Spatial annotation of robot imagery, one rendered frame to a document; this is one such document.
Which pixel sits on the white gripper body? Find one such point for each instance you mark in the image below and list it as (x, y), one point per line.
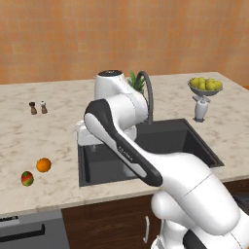
(87, 136)

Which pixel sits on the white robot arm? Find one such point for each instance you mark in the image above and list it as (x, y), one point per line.
(194, 191)

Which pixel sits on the orange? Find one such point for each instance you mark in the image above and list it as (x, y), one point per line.
(43, 165)

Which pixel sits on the red green mango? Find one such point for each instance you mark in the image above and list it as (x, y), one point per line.
(27, 178)

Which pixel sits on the dark curved faucet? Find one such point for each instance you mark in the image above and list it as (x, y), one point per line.
(149, 97)

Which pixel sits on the dark sink basin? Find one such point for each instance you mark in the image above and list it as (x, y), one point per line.
(181, 142)

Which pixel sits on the white-topped salt shaker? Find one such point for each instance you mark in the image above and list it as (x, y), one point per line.
(43, 107)

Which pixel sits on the brown pepper shaker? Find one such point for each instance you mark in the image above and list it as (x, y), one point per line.
(33, 108)

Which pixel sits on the green potted plant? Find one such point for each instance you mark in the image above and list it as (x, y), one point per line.
(137, 82)

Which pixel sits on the dark wood cupboard door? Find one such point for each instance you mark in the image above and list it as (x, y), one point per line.
(238, 188)
(107, 223)

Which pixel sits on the grey dishwasher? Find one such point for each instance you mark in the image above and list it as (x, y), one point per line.
(48, 236)

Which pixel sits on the yellow-green fruit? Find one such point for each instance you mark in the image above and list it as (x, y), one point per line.
(202, 86)
(210, 85)
(201, 79)
(218, 85)
(194, 82)

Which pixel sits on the grey pedestal fruit bowl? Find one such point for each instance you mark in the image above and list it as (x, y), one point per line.
(201, 108)

